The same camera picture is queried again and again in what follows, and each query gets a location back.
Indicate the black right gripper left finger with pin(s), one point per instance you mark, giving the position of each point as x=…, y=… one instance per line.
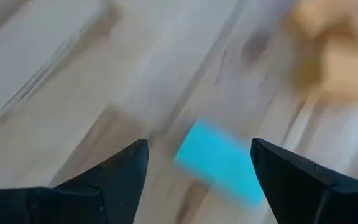
x=117, y=186

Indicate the yellow plastic bin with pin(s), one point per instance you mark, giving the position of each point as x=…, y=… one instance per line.
x=337, y=46

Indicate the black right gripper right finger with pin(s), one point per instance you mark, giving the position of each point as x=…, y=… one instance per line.
x=306, y=193

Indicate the blue wooden block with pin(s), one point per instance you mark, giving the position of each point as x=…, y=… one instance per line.
x=216, y=158

